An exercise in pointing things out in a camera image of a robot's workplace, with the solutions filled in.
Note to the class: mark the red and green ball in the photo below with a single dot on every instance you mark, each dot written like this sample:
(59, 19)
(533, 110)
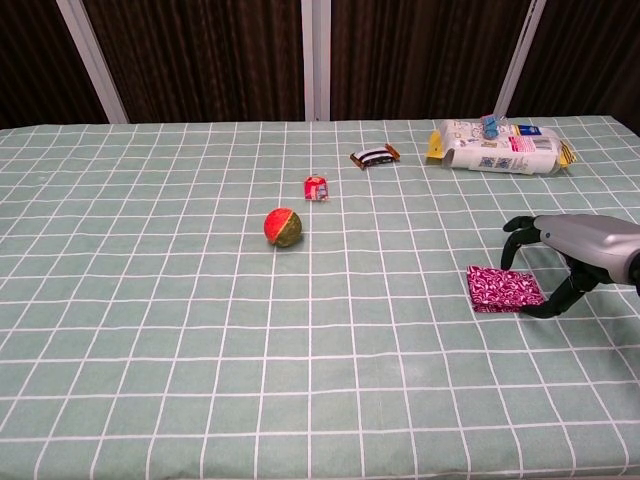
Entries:
(283, 227)

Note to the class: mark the small red candy packet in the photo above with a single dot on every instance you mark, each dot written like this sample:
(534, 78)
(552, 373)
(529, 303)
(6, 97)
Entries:
(315, 189)

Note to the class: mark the black white striped snack bar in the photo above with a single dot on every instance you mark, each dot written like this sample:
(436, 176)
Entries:
(375, 156)

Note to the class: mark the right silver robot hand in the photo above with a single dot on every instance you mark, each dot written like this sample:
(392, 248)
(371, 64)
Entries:
(595, 245)

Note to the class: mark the dark brown curtain panel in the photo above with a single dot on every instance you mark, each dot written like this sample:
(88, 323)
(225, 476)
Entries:
(425, 55)
(590, 60)
(35, 60)
(200, 60)

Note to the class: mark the white printed plastic bag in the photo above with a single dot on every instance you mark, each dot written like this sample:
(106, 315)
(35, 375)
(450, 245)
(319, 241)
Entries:
(500, 155)

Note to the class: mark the green checked tablecloth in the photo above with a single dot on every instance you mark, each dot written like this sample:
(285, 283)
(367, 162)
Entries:
(150, 325)

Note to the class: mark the white partition frame post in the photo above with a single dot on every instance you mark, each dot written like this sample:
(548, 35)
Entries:
(316, 60)
(92, 65)
(517, 60)

